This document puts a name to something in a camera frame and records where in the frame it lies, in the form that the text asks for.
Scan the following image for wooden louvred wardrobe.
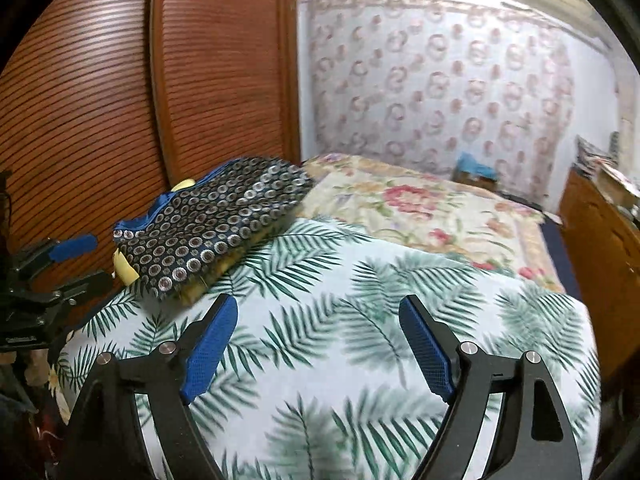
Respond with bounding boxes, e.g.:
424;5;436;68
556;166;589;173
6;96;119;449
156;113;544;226
0;0;303;311

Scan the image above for dark cloth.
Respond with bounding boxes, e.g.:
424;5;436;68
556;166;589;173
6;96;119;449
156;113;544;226
0;350;76;480

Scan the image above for floral quilt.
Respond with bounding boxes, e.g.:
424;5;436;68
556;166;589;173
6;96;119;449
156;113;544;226
300;152;566;293

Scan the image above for palm leaf bedsheet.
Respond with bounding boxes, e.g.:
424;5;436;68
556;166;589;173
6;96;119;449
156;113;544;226
50;215;601;480

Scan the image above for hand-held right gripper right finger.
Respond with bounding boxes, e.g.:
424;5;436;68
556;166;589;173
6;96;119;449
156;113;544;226
398;294;583;480

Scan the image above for bunched floral curtain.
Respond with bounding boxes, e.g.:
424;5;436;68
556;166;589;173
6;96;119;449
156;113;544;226
612;60;638;161

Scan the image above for yellow plush toy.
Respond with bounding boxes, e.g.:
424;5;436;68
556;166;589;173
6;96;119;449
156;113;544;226
114;178;197;286

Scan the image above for cardboard box with blue cloth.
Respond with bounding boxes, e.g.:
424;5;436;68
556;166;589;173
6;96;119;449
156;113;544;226
452;152;501;191

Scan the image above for open cardboard box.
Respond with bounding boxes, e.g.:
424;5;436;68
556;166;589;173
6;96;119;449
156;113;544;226
600;165;640;206

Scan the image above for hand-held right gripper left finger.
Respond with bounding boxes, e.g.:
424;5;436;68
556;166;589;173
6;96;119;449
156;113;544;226
65;292;240;480

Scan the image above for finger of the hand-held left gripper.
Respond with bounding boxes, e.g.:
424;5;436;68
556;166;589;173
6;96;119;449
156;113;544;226
11;234;99;281
47;270;112;311

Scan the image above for wooden sideboard cabinet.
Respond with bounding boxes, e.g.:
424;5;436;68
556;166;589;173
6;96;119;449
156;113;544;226
557;167;640;396

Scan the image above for circle-print sheer curtain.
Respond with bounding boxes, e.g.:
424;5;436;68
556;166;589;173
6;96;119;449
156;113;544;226
297;0;576;206

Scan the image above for navy circle-print satin shirt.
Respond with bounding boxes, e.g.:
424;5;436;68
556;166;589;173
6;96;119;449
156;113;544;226
112;157;316;303

